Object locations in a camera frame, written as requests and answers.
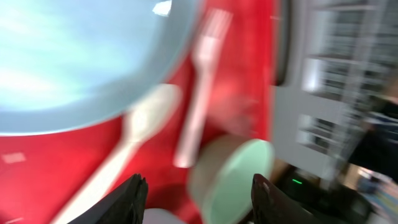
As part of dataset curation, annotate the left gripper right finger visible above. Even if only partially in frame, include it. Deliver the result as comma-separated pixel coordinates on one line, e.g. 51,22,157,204
251,174,320,224

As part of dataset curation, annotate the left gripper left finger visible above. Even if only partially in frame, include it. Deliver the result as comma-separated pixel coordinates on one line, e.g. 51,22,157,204
68,174,149,224

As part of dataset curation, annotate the light blue bowl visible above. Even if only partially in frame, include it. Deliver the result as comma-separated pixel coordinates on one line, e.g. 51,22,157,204
142,208,186,224

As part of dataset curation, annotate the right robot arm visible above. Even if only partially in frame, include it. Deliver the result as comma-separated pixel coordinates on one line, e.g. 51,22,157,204
279,101,397,223

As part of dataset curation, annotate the grey dishwasher rack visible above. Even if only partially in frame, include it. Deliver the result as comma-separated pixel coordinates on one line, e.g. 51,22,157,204
272,0,397,189

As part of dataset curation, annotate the mint green bowl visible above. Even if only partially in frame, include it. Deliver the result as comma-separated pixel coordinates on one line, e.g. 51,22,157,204
187,135,275,224

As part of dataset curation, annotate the red serving tray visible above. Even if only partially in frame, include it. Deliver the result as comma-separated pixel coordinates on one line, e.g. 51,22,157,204
1,1,274,223

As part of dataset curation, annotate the cream plastic spoon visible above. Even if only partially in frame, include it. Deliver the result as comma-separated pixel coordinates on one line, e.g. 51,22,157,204
51,83,182,224

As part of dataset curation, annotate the light blue plate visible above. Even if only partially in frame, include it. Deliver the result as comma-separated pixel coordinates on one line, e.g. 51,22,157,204
1,0,203,136

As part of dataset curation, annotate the cream plastic fork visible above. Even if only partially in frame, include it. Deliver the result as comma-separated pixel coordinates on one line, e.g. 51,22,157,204
173,8,233,168

